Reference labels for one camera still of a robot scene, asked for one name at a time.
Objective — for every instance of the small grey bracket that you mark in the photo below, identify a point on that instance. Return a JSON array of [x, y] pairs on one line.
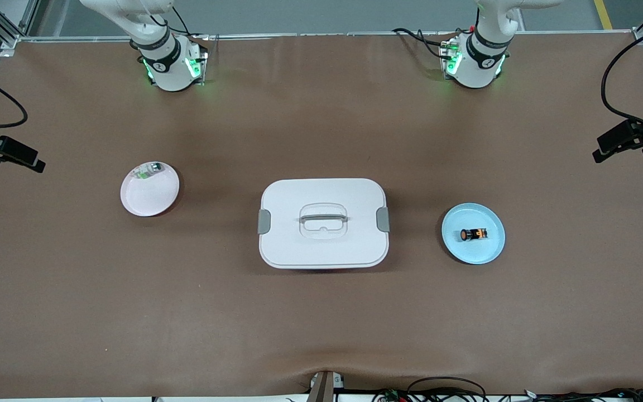
[[321, 388]]

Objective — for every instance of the pale pink round plate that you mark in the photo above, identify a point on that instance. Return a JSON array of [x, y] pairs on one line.
[[151, 195]]

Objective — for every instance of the green push button switch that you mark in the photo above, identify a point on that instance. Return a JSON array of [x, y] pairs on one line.
[[151, 169]]

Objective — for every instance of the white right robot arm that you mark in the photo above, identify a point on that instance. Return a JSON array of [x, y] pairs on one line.
[[159, 61]]

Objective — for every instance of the white lidded storage box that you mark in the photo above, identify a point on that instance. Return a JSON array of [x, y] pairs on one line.
[[321, 248]]

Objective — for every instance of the grey box latch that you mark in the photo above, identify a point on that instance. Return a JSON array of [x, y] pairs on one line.
[[383, 219], [264, 221]]

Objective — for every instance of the brown table cover mat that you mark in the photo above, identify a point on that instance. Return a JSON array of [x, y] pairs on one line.
[[321, 324]]

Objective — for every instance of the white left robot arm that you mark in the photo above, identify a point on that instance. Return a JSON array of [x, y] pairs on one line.
[[478, 61]]

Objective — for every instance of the aluminium table edge rail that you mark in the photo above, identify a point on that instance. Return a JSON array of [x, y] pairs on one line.
[[299, 35]]

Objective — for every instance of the light blue round plate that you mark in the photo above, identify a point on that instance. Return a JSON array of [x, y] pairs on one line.
[[472, 251]]

